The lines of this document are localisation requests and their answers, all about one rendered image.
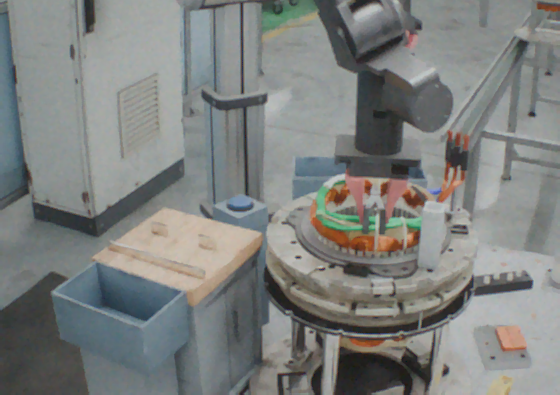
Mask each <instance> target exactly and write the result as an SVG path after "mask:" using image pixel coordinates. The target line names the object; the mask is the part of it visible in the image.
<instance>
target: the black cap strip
mask: <svg viewBox="0 0 560 395"><path fill-rule="evenodd" d="M509 273H512V274H513V276H512V281H508V280H507V277H508V274H509ZM516 274H517V271H512V272H501V273H499V279H498V280H496V279H493V278H494V274H490V275H479V276H474V277H475V281H476V287H475V292H474V296H473V297H478V296H482V295H493V294H503V293H506V292H513V291H524V290H532V287H533V278H532V277H531V276H530V275H529V274H528V272H527V271H526V270H523V271H522V275H521V277H519V276H517V275H516ZM486 276H489V277H490V279H489V284H485V283H484V278H485V277H486Z"/></svg>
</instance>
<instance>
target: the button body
mask: <svg viewBox="0 0 560 395"><path fill-rule="evenodd" d="M229 199H230V198H229ZM229 199H227V200H224V201H223V202H220V203H218V204H216V205H213V206H212V207H213V220H215V221H219V222H223V223H226V224H230V225H234V226H238V227H242V228H246V229H250V230H253V231H257V232H261V233H262V234H263V246H262V247H261V248H260V278H261V288H262V326H263V325H265V324H268V323H269V298H268V297H267V295H266V294H265V291H264V287H263V270H264V267H265V265H266V249H267V248H268V245H267V226H268V206H267V205H265V204H263V203H261V202H258V201H256V200H254V199H252V198H250V199H251V200H252V201H253V202H254V207H253V208H252V209H251V210H250V211H246V212H233V211H230V210H228V209H227V208H226V202H227V201H228V200H229Z"/></svg>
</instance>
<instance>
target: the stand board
mask: <svg viewBox="0 0 560 395"><path fill-rule="evenodd" d="M153 221H154V222H157V223H161V224H165V225H167V227H168V237H166V236H162V235H158V234H156V233H152V226H151V222H153ZM198 235H204V236H208V237H211V238H214V239H216V243H217V250H215V251H214V250H211V249H208V248H204V247H200V246H199V242H198ZM115 242H118V243H121V244H124V245H127V246H130V247H134V248H137V249H140V250H143V251H146V252H150V253H152V254H156V255H159V256H162V257H165V258H169V259H172V260H175V261H179V262H182V263H185V264H188V265H191V266H194V267H197V268H200V269H204V270H205V280H203V279H200V278H196V277H193V276H190V275H187V274H184V273H180V272H177V271H174V270H171V269H167V268H165V267H161V266H158V265H155V264H152V263H149V262H145V261H143V260H139V259H136V258H134V257H131V256H128V255H126V254H123V253H120V252H117V251H115V250H112V249H109V248H108V247H107V248H105V249H104V250H102V252H100V253H99V254H97V255H95V256H94V257H92V262H95V261H96V260H98V261H100V262H103V263H106V264H109V265H111V266H115V267H118V268H120V269H124V270H126V271H129V272H133V273H135V274H138V275H141V276H144V277H147V278H150V279H153V280H156V281H159V282H162V283H165V284H168V285H171V286H174V287H177V288H181V289H183V290H186V294H187V302H188V304H189V305H192V306H195V305H196V304H197V303H200V301H201V300H202V299H203V298H204V297H205V296H206V295H209V294H210V292H211V291H212V290H213V289H214V288H215V287H217V286H219V285H220V284H221V282H222V281H223V280H224V279H226V278H227V277H228V276H230V275H231V274H232V273H233V272H234V271H236V269H237V268H238V267H239V266H240V265H241V264H243V263H245V262H246V261H247V260H248V259H249V258H250V257H251V256H252V255H253V254H255V253H256V251H257V250H258V249H259V248H261V247H262V246H263V234H262V233H261V232H257V231H253V230H250V229H246V228H242V227H238V226H234V225H230V224H226V223H223V222H219V221H215V220H211V219H207V218H204V217H199V216H195V215H191V214H188V213H184V212H180V211H176V210H173V209H169V208H165V207H164V208H163V209H162V210H160V211H159V212H157V213H156V214H154V216H152V217H151V218H149V219H148V220H145V221H144V222H143V223H141V224H140V225H138V227H136V228H135V229H133V230H132V231H130V232H128V233H127V234H125V235H124V236H123V237H122V238H120V239H119V240H117V241H115Z"/></svg>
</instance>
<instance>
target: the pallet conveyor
mask: <svg viewBox="0 0 560 395"><path fill-rule="evenodd" d="M530 12H531V11H530ZM530 12H529V14H528V15H527V16H526V18H525V19H524V21H523V22H522V23H521V25H520V26H519V27H518V29H523V27H524V26H525V25H526V22H528V19H529V18H530V17H531V14H530ZM549 14H550V10H549V12H546V11H545V10H543V9H542V10H538V13H537V17H536V20H537V23H536V28H542V29H543V28H544V24H545V25H550V30H554V31H555V27H559V28H558V30H559V31H560V22H556V17H557V12H556V11H555V12H552V11H551V20H546V18H548V17H547V16H548V15H549ZM516 38H517V37H516V36H515V35H514V34H513V35H512V38H510V39H509V42H508V43H506V46H505V47H504V48H503V49H502V51H501V52H500V53H499V55H498V57H497V58H496V59H495V61H494V62H493V63H492V65H491V66H490V67H489V69H488V70H487V71H486V73H485V75H484V76H483V77H482V78H481V81H479V82H478V83H477V86H476V87H474V89H473V91H472V93H471V94H469V97H468V98H467V99H466V100H465V102H464V103H463V105H462V106H461V107H460V110H458V111H457V112H456V114H455V116H454V117H453V118H452V119H451V120H450V123H449V124H448V125H447V127H446V128H444V131H443V132H442V133H441V135H440V140H439V142H440V143H443V142H444V141H445V140H446V138H447V136H448V133H447V129H448V130H451V131H452V129H453V128H454V127H455V126H456V124H457V122H458V121H459V120H460V119H461V117H462V115H463V113H464V112H466V109H467V108H468V106H469V105H470V104H471V102H472V101H473V99H474V98H475V96H476V95H477V94H478V93H479V90H480V89H481V88H482V87H483V84H484V83H486V81H487V79H488V77H490V76H491V75H490V74H491V73H492V72H493V71H494V69H495V68H496V66H497V65H498V63H499V62H500V61H501V59H502V58H503V56H504V54H505V53H506V52H507V49H509V48H510V45H511V44H512V43H513V42H514V40H515V39H516ZM531 45H532V43H531V42H527V41H524V40H522V39H519V41H518V42H517V44H516V45H515V47H514V48H513V50H512V51H511V53H510V54H509V56H508V57H507V59H506V61H505V62H504V63H503V64H502V67H501V68H500V69H499V72H497V73H496V75H495V77H494V78H493V79H492V82H491V83H490V85H488V88H487V89H486V91H484V94H483V95H482V96H481V98H480V99H479V101H478V102H477V105H476V106H475V107H474V108H473V109H472V112H471V113H470V114H469V115H468V118H467V119H466V121H465V122H463V125H462V127H461V128H460V129H459V131H458V132H460V134H461V132H462V135H460V136H461V139H460V145H461V146H462V148H464V140H463V134H464V135H465V133H466V135H467V133H468V135H470V137H469V141H468V147H467V148H468V149H469V155H468V171H466V179H465V182H464V190H463V198H462V207H461V209H462V210H464V211H468V212H469V213H470V215H471V217H472V218H473V210H474V202H475V195H476V187H477V179H478V172H479V156H480V149H481V141H482V138H486V139H492V140H497V141H503V142H506V146H505V153H504V166H503V174H502V175H501V179H502V181H501V183H500V184H503V185H507V183H508V181H509V180H511V176H510V175H509V174H510V172H511V167H512V161H513V160H514V161H519V162H524V163H530V164H534V165H539V166H544V167H550V168H559V169H560V162H557V161H552V160H547V159H540V158H532V157H526V156H522V155H518V153H517V150H516V149H515V148H514V144H519V145H525V146H529V147H535V148H540V149H545V150H551V151H556V152H560V142H556V141H551V140H545V139H541V138H535V137H529V136H524V135H518V134H515V129H516V123H517V111H518V104H519V92H520V80H521V74H522V72H521V68H522V64H523V65H530V66H533V70H534V71H533V76H532V88H531V93H530V95H531V99H530V106H529V110H530V112H529V113H528V115H529V116H536V114H535V110H536V101H543V102H549V103H555V104H560V99H554V98H547V97H544V96H542V95H541V94H540V93H539V91H538V90H537V89H538V84H539V73H540V68H545V69H546V70H547V71H546V72H545V75H547V76H551V69H553V70H560V64H557V63H552V62H558V63H560V59H556V57H555V56H554V54H553V48H554V46H548V54H547V62H542V61H541V56H542V54H541V50H542V44H536V43H535V46H536V48H535V53H534V58H535V59H527V58H524V57H525V56H526V54H527V52H528V51H529V48H530V47H531ZM511 80H512V81H511ZM510 83H511V85H512V87H511V93H510V107H509V113H508V116H509V119H508V126H507V133H506V132H502V131H496V130H490V129H485V127H486V124H487V122H488V121H489V120H490V117H491V116H492V114H493V112H494V110H495V109H496V107H497V104H499V102H500V100H501V97H503V95H504V92H505V91H506V90H507V88H508V85H509V84H510Z"/></svg>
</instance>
